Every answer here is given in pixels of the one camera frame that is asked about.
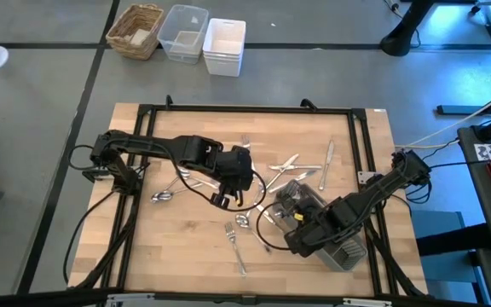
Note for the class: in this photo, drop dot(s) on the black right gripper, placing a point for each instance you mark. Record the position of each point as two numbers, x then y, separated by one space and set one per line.
305 239

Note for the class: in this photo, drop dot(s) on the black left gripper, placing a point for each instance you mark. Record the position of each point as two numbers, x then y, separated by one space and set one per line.
235 168

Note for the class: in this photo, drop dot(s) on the silver metal spoon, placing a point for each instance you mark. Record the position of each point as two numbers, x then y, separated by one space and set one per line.
190 186
205 182
242 220
157 198

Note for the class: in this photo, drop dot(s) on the silver metal knife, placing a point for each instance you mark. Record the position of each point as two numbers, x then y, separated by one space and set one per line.
288 163
262 212
301 175
301 167
327 162

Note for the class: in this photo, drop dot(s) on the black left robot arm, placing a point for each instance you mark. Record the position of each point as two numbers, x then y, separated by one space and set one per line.
164 149

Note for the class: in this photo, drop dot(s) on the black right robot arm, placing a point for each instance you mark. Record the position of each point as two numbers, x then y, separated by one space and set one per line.
377 192

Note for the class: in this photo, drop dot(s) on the grey mesh cutlery caddy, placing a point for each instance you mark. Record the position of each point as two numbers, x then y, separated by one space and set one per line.
352 256

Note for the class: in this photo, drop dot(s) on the white mounting plate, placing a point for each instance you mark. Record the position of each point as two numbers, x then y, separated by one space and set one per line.
365 177

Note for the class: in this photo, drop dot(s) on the black table clamp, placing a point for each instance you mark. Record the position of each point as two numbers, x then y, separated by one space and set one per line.
96 174

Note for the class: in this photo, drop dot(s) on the white plastic bin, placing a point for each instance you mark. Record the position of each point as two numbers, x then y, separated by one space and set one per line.
224 64

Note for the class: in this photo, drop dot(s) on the black desk crossbar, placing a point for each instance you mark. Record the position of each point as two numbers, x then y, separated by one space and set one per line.
450 241

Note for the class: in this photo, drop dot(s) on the beige paper pad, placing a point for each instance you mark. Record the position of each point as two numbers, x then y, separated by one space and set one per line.
140 36

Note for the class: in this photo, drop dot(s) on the dark side desk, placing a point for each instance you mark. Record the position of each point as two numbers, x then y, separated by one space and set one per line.
484 204

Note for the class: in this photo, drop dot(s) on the clear plastic bin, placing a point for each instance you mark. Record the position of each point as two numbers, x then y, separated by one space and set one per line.
164 25

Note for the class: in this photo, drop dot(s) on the wicker basket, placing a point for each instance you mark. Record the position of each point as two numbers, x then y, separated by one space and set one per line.
122 34

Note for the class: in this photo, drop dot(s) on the black floor foot bar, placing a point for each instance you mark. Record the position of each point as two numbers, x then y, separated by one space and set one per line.
463 110

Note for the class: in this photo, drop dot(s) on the black front crossbar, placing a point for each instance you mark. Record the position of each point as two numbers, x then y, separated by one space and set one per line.
36 298

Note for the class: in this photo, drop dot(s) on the silver metal bracket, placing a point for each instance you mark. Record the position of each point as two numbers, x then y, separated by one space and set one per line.
367 302
130 298

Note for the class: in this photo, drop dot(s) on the black metal table frame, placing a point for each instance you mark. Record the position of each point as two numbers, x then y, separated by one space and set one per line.
250 108

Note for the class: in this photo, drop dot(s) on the black floor pedestal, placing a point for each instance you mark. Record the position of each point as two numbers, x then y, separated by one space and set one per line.
399 42

